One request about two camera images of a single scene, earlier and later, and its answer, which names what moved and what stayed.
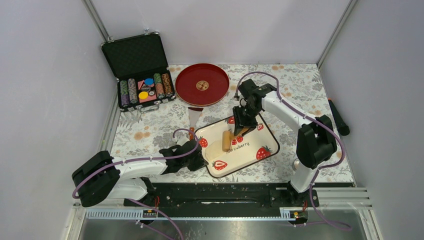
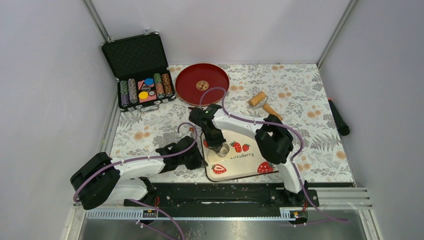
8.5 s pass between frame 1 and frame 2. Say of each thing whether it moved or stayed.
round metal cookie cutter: moved
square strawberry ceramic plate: moved
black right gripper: moved
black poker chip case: stayed
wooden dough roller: moved
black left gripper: stayed
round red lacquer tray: stayed
